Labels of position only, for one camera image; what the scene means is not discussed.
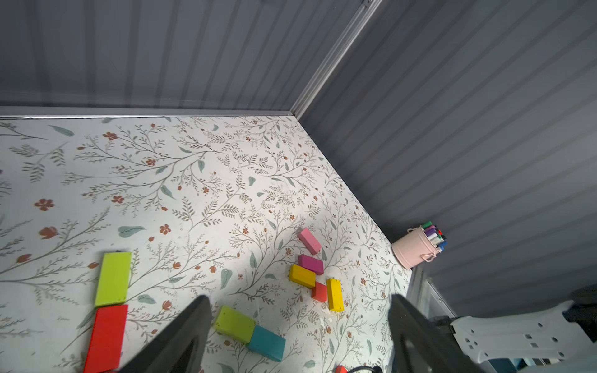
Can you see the yellow block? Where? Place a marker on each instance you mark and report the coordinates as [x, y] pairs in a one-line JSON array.
[[335, 295], [302, 276]]

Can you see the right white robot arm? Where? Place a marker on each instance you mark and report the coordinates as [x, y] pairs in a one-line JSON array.
[[566, 332]]

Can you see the teal rectangular block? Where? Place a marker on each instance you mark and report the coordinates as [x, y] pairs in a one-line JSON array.
[[267, 344]]

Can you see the lime green block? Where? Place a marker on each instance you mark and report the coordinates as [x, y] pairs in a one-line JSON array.
[[234, 324], [113, 279]]

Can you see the pink marker cup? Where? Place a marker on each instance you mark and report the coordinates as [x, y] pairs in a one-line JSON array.
[[421, 244]]

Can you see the small red cube right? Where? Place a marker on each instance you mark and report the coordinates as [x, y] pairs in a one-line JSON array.
[[319, 292]]

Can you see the long red block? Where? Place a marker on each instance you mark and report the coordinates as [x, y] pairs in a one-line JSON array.
[[104, 353]]

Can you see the pink block right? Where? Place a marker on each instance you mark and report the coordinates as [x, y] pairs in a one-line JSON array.
[[310, 241]]

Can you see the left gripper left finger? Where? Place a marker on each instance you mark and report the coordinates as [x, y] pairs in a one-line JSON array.
[[180, 346]]

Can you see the magenta block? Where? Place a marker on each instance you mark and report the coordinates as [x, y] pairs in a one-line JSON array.
[[311, 263]]

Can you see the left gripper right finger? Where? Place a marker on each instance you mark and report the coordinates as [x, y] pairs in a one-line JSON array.
[[418, 346]]

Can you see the yellow block lower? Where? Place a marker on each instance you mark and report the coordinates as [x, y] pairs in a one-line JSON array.
[[335, 295]]

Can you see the yellow block upper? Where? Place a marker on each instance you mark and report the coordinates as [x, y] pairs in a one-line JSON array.
[[302, 276]]

